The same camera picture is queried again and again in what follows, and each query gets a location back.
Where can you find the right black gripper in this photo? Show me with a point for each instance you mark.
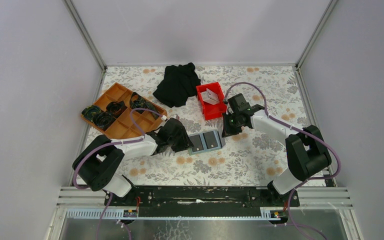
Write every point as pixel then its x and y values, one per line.
pixel 227 131

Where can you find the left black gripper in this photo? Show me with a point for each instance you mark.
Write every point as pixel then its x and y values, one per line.
pixel 185 143

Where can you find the dark grey credit card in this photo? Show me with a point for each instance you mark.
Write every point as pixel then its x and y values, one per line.
pixel 211 139
pixel 197 143

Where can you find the red plastic bin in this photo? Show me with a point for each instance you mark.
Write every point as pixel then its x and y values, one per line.
pixel 211 112

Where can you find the credit cards stack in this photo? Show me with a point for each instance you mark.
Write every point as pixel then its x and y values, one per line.
pixel 210 97

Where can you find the grey-green card holder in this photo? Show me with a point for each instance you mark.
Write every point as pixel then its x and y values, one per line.
pixel 204 142

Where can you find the wooden divided organizer tray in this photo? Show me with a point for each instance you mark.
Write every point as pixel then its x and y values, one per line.
pixel 128 124

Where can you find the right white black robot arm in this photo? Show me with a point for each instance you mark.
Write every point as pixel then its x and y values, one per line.
pixel 305 152

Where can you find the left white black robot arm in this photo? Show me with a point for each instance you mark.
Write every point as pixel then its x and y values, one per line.
pixel 95 168

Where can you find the floral table mat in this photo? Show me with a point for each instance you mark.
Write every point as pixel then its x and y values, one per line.
pixel 251 158

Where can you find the black cloth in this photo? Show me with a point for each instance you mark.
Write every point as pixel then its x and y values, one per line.
pixel 179 83

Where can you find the rolled dark patterned tie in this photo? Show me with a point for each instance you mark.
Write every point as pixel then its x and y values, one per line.
pixel 90 112

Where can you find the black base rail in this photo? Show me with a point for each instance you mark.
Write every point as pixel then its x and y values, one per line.
pixel 202 201

